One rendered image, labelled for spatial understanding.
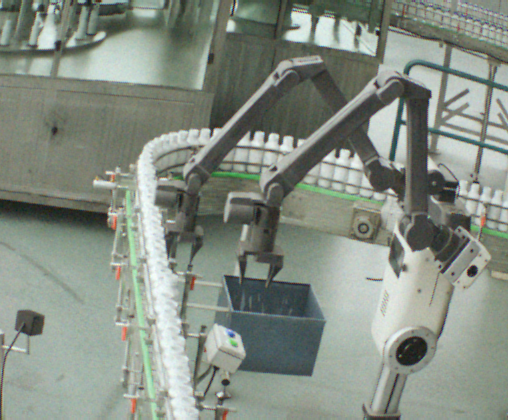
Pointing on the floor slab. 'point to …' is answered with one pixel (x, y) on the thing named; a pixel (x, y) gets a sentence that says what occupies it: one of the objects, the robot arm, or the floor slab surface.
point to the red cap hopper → (469, 92)
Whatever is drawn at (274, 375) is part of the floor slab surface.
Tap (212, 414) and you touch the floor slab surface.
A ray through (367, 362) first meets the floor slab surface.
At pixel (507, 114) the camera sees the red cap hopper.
